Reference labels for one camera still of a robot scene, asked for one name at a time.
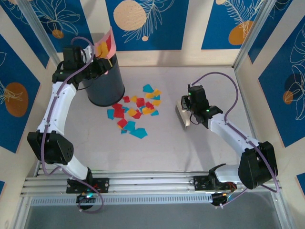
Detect pink plastic dustpan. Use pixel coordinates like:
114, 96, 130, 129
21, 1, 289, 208
94, 25, 117, 75

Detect white hand brush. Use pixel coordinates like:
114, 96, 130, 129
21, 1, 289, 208
174, 99, 192, 131

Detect large cyan paper scrap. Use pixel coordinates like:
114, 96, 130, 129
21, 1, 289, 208
129, 127, 148, 140

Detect black round waste bin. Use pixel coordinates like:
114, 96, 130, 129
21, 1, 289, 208
81, 51, 126, 107

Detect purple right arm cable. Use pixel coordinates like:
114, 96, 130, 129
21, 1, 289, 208
190, 72, 280, 208

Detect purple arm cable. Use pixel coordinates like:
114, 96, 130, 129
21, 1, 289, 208
190, 72, 280, 208
42, 36, 105, 215

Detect aluminium side rail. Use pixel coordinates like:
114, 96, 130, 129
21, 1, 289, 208
34, 68, 73, 177
232, 66, 271, 173

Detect aluminium corner post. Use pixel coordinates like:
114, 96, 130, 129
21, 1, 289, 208
233, 0, 294, 70
17, 0, 67, 75

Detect wide aluminium frame rail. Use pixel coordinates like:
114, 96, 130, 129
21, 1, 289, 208
20, 169, 283, 198

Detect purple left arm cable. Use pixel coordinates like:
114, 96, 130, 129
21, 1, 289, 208
42, 36, 105, 215

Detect grey slotted cable duct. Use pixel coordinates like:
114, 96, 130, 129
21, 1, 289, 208
30, 193, 213, 207

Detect aluminium frame leg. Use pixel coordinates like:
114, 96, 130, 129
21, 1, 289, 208
271, 190, 295, 229
13, 196, 33, 229

